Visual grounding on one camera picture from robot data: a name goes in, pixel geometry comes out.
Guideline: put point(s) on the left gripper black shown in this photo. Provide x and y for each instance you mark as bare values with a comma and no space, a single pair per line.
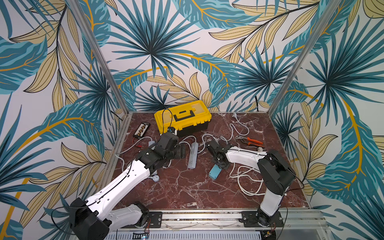
181,152

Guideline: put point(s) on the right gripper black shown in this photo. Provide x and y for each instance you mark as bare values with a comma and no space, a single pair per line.
218,154

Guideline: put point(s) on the teal power strip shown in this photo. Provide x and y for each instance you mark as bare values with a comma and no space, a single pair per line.
214,172

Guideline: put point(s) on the grey white power strip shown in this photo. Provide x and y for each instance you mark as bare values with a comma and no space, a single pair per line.
193,155

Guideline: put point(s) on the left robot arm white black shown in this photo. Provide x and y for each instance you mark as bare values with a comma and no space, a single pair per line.
95,217

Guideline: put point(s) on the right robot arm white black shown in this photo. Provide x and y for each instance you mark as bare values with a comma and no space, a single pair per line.
276,174

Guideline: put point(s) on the yellow black toolbox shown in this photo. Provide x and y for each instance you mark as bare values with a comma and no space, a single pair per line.
186,119

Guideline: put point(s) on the orange handled pliers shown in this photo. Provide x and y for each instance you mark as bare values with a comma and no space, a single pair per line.
249,141

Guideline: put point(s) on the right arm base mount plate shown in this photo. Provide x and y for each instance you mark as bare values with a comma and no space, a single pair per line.
254,219

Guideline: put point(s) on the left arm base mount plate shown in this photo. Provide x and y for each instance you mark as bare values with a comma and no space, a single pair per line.
153,220

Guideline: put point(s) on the white slotted cable duct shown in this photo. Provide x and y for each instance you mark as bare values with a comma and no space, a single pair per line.
186,235

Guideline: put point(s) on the aluminium front rail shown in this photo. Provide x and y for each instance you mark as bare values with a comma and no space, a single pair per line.
219,219

